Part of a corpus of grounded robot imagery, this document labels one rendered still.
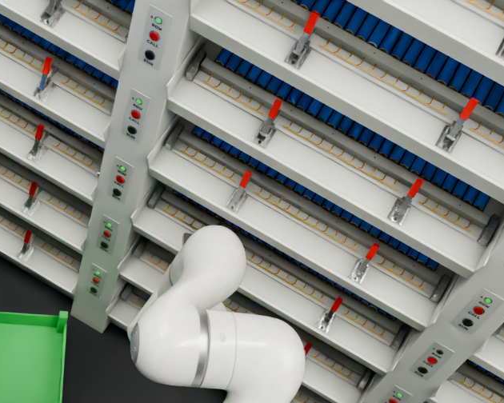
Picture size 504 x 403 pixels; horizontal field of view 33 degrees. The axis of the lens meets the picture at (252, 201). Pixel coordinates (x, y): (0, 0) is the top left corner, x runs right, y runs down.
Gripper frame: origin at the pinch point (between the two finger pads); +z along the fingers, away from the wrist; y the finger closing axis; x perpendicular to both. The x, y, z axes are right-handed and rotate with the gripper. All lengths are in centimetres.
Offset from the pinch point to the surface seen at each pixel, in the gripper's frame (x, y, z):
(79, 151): -3.3, -35.7, 3.9
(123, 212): -5.8, -20.4, -2.4
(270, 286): -6.3, 13.3, 0.8
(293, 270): -1.9, 15.8, 3.7
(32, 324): -56, -33, -4
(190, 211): -1.9, -8.6, 3.7
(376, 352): -6.7, 38.7, 0.2
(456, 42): 68, 20, -12
